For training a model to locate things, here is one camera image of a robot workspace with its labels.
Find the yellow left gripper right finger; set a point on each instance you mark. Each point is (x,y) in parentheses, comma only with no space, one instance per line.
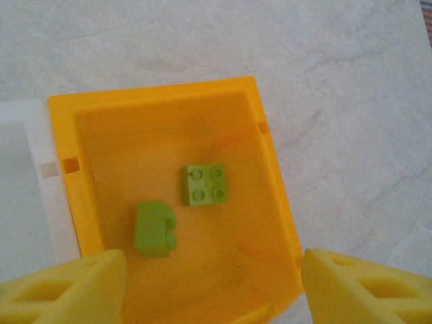
(337,290)

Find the orange plastic bin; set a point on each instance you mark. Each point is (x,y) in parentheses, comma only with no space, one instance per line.
(152,141)

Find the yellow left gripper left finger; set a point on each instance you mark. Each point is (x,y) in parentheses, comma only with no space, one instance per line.
(67,290)

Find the white plastic bin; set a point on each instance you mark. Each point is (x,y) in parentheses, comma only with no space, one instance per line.
(40,141)

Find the green square lego brick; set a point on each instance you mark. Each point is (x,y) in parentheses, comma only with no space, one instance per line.
(206,185)

